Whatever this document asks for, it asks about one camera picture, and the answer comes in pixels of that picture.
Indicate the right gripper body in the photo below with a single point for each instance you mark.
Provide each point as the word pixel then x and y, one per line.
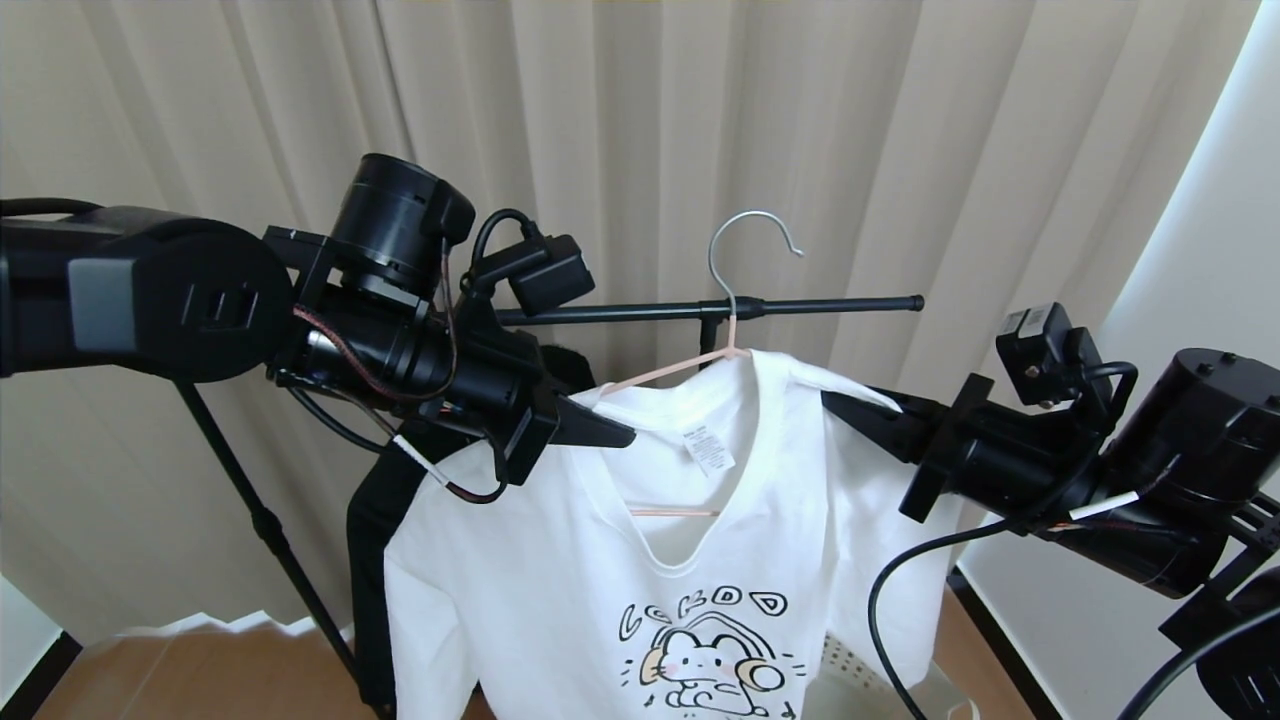
pixel 1000 460

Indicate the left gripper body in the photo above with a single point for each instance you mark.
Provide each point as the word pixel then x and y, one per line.
pixel 470 385

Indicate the black shorts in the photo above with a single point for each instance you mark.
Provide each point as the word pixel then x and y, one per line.
pixel 370 560

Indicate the white garment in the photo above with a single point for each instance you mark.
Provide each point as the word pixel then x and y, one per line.
pixel 600 600

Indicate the pink clothes hanger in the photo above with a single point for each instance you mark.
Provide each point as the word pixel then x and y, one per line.
pixel 712 260

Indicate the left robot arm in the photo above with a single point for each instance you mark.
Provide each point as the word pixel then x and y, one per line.
pixel 150 290

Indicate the black clothes rack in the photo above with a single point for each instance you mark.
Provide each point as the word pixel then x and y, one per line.
pixel 800 305

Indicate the white laundry basket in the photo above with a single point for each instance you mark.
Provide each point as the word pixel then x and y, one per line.
pixel 880 690

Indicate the beige curtain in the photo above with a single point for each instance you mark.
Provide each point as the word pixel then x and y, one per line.
pixel 900 150

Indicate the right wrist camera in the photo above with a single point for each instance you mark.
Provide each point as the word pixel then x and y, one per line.
pixel 1050 350

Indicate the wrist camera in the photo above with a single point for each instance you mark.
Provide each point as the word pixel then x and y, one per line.
pixel 545 270
pixel 1050 350

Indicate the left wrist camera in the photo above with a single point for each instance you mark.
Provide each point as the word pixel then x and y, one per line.
pixel 545 270

